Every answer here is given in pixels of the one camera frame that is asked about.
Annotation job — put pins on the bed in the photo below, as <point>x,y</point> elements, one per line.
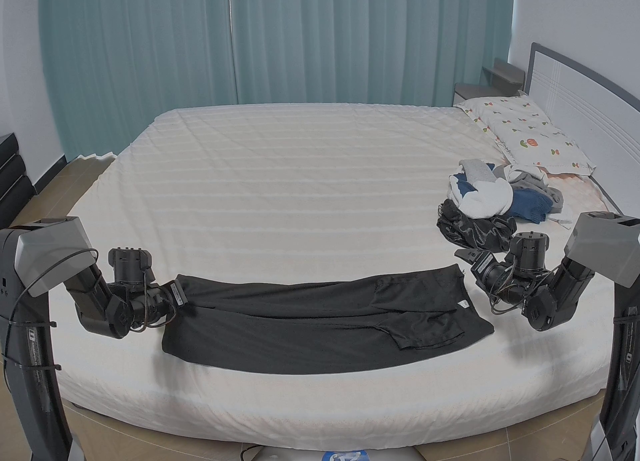
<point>300,189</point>

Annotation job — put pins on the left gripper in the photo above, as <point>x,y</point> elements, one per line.
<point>176,294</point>

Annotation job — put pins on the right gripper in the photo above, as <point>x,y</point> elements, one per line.
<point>492,274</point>

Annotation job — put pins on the black trousers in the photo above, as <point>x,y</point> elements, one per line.
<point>310,324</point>

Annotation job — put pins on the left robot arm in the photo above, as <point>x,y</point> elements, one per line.
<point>50,261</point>

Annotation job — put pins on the blue-green curtain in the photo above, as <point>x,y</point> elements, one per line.
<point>135,39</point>
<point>370,24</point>

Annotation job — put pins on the black chest of drawers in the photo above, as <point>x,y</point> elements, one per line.
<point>12,174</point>

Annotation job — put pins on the white printed pillow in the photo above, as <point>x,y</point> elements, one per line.
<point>530,132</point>

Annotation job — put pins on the pile of clothes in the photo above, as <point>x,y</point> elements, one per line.
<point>480,199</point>

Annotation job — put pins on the grey bedside table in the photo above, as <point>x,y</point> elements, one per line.
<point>475,92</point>

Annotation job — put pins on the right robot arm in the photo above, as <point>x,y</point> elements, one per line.
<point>600,249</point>

